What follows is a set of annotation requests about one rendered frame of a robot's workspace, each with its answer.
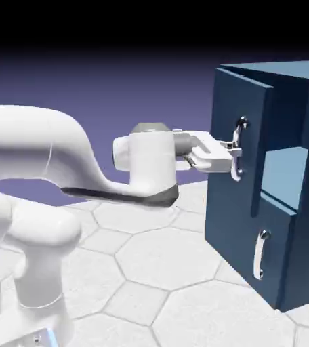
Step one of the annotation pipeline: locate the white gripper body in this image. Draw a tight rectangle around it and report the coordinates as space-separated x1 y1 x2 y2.
190 131 239 174

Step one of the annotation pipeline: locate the curved silver door handle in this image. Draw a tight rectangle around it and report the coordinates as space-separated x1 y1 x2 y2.
230 115 251 182
252 229 272 281

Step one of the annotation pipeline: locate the blue cabinet door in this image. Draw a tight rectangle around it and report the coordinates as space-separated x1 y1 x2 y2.
205 184 298 312
209 67 275 218

